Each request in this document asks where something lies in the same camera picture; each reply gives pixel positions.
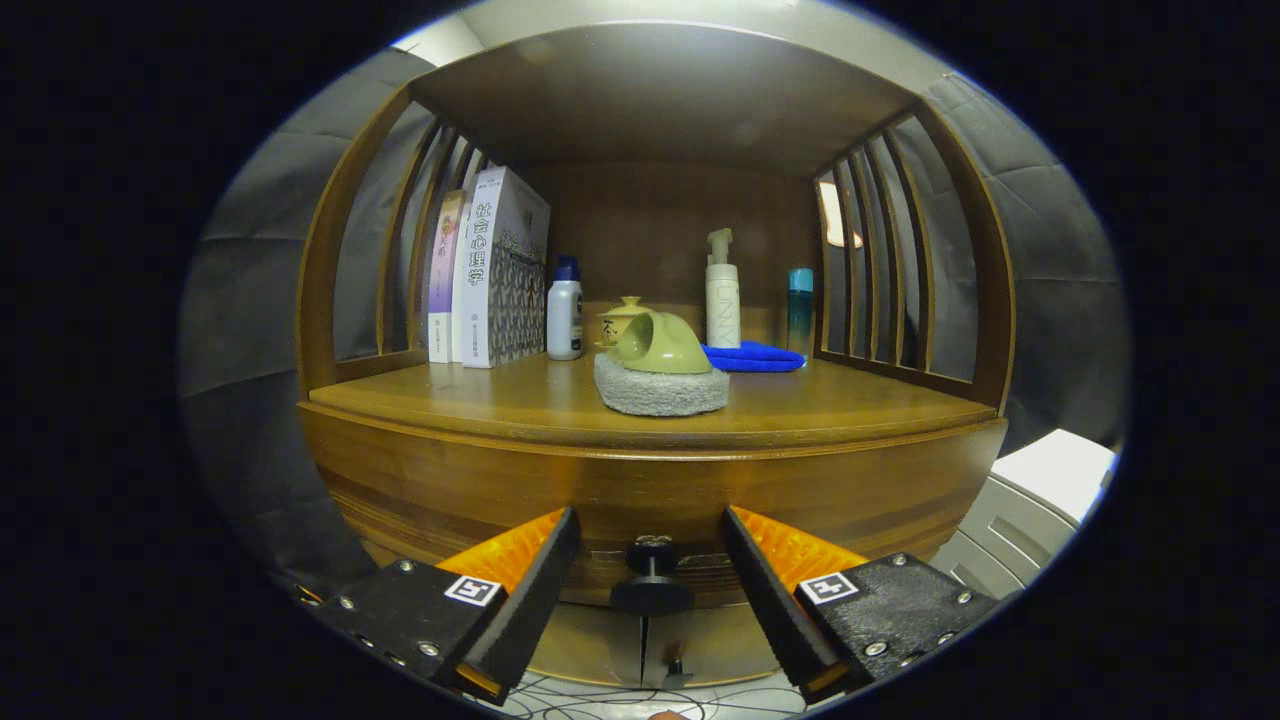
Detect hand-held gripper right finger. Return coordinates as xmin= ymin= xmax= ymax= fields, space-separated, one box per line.
xmin=722 ymin=505 xmax=1001 ymax=703

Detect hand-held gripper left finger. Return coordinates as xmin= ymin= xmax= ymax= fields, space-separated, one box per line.
xmin=300 ymin=505 xmax=584 ymax=707

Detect brown wooden drawer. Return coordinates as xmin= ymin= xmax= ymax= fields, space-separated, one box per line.
xmin=298 ymin=403 xmax=1009 ymax=616

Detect green handled scrub sponge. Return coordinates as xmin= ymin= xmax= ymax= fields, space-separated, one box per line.
xmin=593 ymin=311 xmax=731 ymax=418

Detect narrow wooden cabinet door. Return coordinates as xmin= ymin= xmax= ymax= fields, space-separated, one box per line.
xmin=530 ymin=600 xmax=646 ymax=689

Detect wide wooden cabinet door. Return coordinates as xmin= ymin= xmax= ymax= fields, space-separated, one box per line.
xmin=640 ymin=605 xmax=781 ymax=689

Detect wooden countertop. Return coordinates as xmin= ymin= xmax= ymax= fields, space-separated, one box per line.
xmin=308 ymin=350 xmax=1001 ymax=451

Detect brown wooden cabinet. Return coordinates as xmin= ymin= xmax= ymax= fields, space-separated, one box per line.
xmin=296 ymin=20 xmax=1018 ymax=691

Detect blue folded cloth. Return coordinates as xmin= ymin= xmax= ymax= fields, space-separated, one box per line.
xmin=700 ymin=341 xmax=807 ymax=374

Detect white bottle blue cap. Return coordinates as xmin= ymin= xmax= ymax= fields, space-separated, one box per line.
xmin=546 ymin=255 xmax=584 ymax=361

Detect yellow lidded teacup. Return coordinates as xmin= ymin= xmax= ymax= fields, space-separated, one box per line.
xmin=597 ymin=296 xmax=651 ymax=349

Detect clear blue bottle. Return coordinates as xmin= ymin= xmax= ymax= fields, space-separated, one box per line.
xmin=787 ymin=267 xmax=815 ymax=356

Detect white pump bottle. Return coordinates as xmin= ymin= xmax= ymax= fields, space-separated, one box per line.
xmin=705 ymin=228 xmax=742 ymax=349

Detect white grey machine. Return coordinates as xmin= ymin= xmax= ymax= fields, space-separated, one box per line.
xmin=930 ymin=428 xmax=1119 ymax=601

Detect thick white patterned book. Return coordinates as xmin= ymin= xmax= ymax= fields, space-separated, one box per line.
xmin=452 ymin=166 xmax=552 ymax=369

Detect thin purple book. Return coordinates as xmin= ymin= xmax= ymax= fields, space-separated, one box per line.
xmin=428 ymin=189 xmax=468 ymax=364

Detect thin black floor cables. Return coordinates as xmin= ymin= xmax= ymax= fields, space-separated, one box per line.
xmin=500 ymin=672 xmax=806 ymax=720

